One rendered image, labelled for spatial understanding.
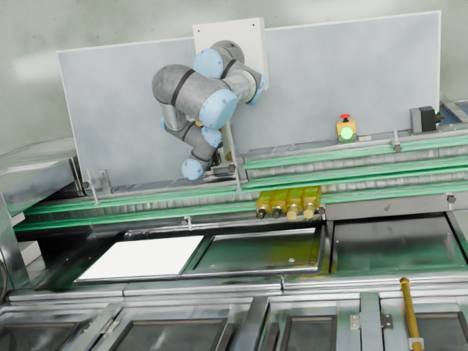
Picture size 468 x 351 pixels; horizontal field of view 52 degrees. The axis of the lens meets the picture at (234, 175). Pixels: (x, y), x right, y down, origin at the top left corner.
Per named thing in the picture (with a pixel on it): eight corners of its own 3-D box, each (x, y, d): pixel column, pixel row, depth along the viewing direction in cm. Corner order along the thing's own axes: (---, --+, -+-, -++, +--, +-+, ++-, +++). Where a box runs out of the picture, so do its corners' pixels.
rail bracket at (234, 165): (239, 184, 195) (232, 195, 184) (232, 145, 191) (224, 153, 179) (246, 184, 194) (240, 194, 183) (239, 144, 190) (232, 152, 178)
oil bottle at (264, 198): (266, 198, 195) (256, 218, 175) (263, 184, 193) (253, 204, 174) (279, 196, 193) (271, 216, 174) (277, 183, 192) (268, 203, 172)
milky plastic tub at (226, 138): (203, 164, 210) (196, 170, 202) (192, 115, 204) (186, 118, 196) (240, 159, 206) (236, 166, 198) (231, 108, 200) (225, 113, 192)
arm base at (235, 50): (203, 44, 187) (194, 47, 178) (239, 35, 182) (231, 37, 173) (213, 83, 191) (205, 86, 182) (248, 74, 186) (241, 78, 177)
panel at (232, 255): (116, 246, 207) (74, 287, 176) (114, 240, 207) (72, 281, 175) (324, 231, 183) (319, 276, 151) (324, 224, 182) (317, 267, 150)
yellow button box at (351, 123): (339, 137, 193) (338, 142, 186) (336, 119, 191) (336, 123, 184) (356, 135, 191) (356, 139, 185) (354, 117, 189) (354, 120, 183)
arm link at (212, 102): (238, 56, 174) (183, 70, 124) (273, 77, 173) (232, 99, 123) (223, 86, 179) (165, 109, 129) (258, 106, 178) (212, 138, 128)
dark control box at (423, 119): (411, 128, 186) (413, 133, 178) (409, 108, 184) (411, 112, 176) (433, 125, 183) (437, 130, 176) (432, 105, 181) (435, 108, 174)
